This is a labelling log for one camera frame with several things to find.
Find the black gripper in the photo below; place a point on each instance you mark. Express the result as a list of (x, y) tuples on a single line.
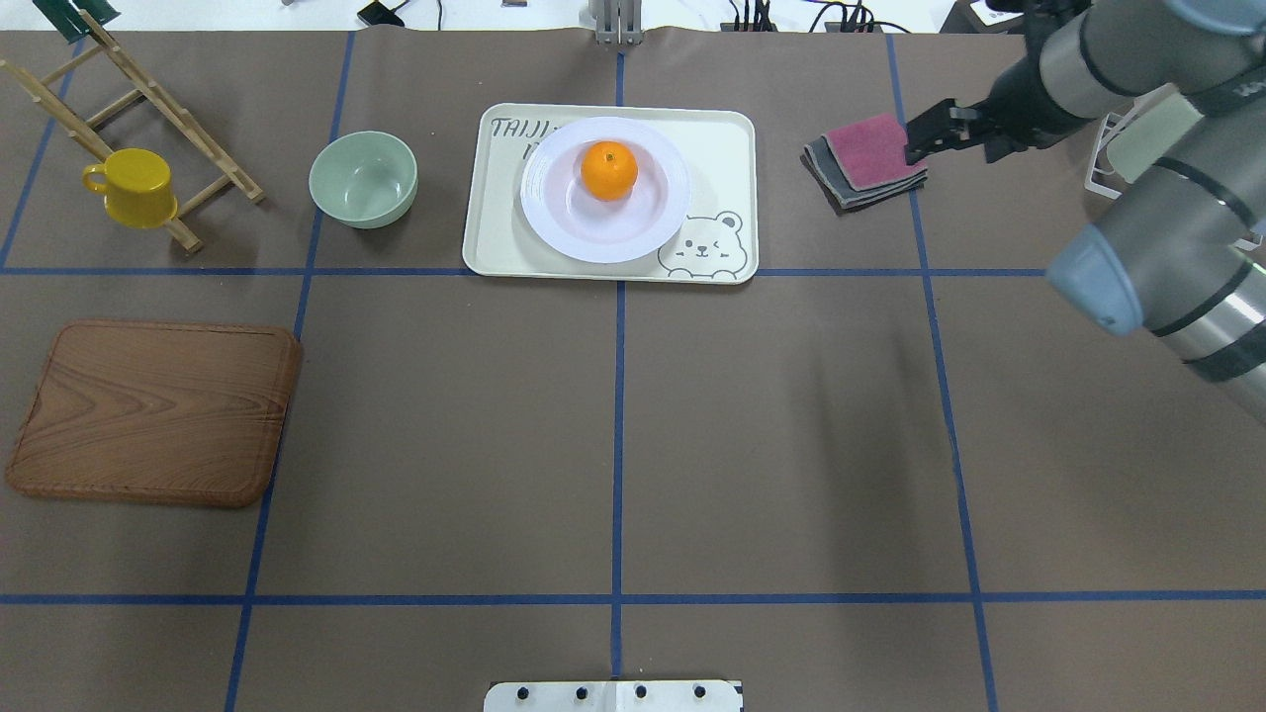
[(1015, 107)]

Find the orange fruit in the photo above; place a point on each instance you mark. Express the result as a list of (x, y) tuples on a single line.
[(609, 170)]

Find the white round plate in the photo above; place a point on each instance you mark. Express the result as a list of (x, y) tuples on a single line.
[(571, 219)]

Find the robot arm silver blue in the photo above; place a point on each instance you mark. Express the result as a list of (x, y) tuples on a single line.
[(1164, 256)]

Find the cream bear tray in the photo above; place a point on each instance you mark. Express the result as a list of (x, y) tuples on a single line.
[(717, 243)]

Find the brown wooden tray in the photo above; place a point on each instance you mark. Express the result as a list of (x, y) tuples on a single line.
[(163, 412)]

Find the pink cloth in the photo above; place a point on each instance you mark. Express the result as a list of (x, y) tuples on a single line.
[(871, 153)]

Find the grey cloth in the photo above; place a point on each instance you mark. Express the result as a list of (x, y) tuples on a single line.
[(823, 166)]

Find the light green cup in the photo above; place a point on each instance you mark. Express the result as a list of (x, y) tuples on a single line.
[(1149, 134)]

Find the green ceramic bowl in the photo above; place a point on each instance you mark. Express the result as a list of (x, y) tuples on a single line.
[(365, 180)]

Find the yellow mug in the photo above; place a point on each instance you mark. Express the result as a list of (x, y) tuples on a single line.
[(136, 186)]

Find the dark green mug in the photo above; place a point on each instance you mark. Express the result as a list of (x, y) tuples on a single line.
[(66, 16)]

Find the white wire cup rack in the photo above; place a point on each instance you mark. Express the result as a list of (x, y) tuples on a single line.
[(1099, 178)]

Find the aluminium frame post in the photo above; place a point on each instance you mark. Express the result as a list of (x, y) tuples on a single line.
[(617, 22)]

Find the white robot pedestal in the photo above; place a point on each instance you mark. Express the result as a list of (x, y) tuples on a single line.
[(616, 695)]

